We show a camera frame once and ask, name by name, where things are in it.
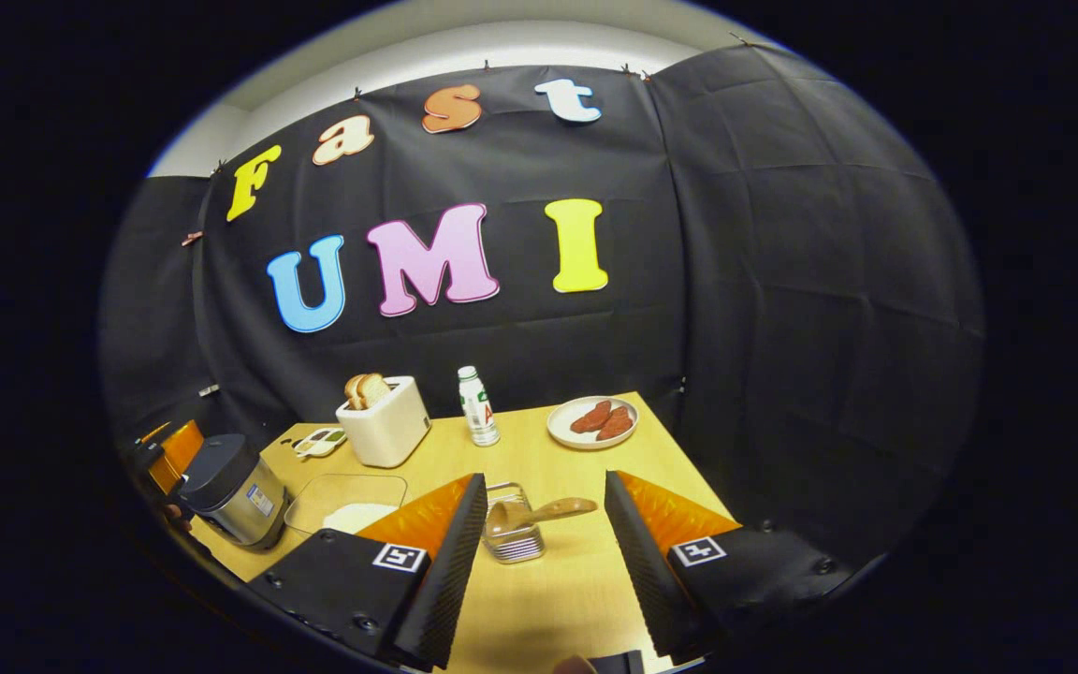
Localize white toaster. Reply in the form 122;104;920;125
336;375;432;469

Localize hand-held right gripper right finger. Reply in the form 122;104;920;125
604;469;863;661

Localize dark grey rice cooker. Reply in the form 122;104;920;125
179;433;289;550

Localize black backdrop cloth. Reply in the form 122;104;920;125
97;42;986;563

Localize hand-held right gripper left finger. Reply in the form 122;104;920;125
247;471;489;670

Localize clear plastic container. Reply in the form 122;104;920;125
284;473;409;536

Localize white round plate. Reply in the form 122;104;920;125
546;395;639;451

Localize white divided condiment dish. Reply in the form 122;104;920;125
293;427;349;459

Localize white drink bottle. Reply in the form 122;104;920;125
458;366;501;447

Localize wooden spoon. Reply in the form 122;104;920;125
486;497;599;539

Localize wire chopstick holder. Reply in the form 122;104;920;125
483;481;546;564

